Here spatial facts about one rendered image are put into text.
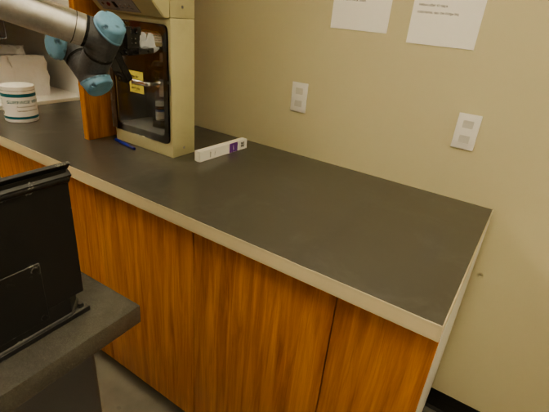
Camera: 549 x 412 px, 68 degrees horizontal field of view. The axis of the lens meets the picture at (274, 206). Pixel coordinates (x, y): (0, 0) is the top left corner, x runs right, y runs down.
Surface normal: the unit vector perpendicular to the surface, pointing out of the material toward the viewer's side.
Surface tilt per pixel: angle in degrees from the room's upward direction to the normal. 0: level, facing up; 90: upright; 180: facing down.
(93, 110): 90
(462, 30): 90
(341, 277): 0
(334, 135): 90
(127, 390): 0
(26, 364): 0
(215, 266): 90
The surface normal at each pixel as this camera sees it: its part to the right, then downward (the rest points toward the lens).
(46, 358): 0.08, -0.90
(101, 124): 0.83, 0.30
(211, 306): -0.55, 0.32
